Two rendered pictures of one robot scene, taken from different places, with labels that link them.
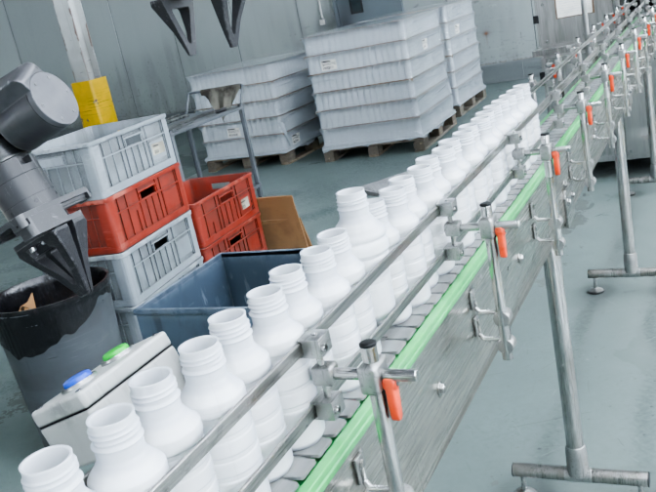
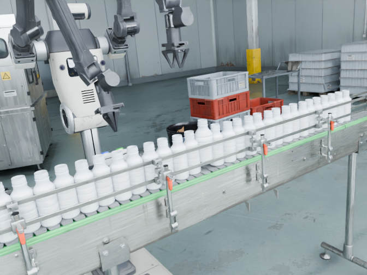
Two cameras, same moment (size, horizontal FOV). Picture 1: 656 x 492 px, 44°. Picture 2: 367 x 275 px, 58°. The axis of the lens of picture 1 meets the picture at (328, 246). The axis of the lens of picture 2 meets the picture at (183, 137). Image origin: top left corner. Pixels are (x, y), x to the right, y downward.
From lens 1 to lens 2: 59 cm
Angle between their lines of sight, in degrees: 28
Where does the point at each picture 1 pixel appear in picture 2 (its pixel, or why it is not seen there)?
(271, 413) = (137, 176)
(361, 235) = (200, 135)
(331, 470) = (153, 197)
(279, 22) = (343, 34)
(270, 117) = (319, 76)
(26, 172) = (106, 96)
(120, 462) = (78, 172)
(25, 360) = not seen: hidden behind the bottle
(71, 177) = (205, 89)
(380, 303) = (203, 157)
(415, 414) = (205, 195)
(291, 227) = not seen: hidden behind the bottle
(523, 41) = not seen: outside the picture
